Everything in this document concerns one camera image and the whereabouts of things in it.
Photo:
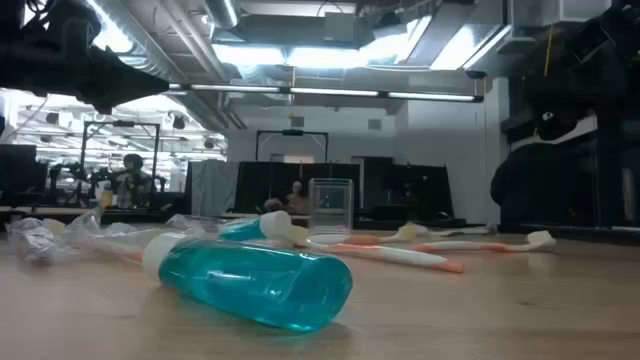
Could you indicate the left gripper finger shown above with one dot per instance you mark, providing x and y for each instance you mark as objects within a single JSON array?
[{"x": 130, "y": 80}]

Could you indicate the clear plastic wrapper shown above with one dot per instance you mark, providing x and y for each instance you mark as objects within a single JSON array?
[{"x": 115, "y": 250}]

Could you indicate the blue mouthwash bottle white cap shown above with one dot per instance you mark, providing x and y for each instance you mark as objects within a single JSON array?
[
  {"x": 260, "y": 280},
  {"x": 275, "y": 224}
]

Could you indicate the black monitor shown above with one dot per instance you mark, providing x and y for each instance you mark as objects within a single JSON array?
[{"x": 20, "y": 167}]

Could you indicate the yellow bottle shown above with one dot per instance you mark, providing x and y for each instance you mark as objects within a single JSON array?
[{"x": 106, "y": 199}]

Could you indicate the grey curtain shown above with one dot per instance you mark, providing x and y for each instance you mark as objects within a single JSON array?
[{"x": 212, "y": 187}]

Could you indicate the black partition panel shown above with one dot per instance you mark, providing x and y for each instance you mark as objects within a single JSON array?
[{"x": 260, "y": 185}]

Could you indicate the long black ceiling light bar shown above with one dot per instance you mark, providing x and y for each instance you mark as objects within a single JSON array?
[{"x": 325, "y": 92}]

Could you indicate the clear plastic cup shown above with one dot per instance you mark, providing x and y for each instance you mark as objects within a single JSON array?
[{"x": 330, "y": 200}]

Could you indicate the white ceiling air unit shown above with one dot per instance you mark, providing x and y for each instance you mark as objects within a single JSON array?
[{"x": 560, "y": 12}]

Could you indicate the long silver ribbed air duct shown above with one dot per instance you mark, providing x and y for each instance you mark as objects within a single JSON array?
[{"x": 145, "y": 57}]

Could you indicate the black background station frame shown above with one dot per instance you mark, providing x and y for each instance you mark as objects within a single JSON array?
[
  {"x": 292, "y": 132},
  {"x": 120, "y": 124}
]

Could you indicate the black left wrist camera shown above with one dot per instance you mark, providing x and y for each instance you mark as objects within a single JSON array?
[{"x": 75, "y": 25}]

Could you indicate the wide silver round air duct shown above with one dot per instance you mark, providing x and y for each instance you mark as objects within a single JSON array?
[{"x": 222, "y": 12}]

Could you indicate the grey wall vent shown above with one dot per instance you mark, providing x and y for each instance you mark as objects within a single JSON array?
[
  {"x": 375, "y": 124},
  {"x": 297, "y": 122}
]

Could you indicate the black table frame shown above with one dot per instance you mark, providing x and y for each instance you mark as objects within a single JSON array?
[{"x": 575, "y": 236}]

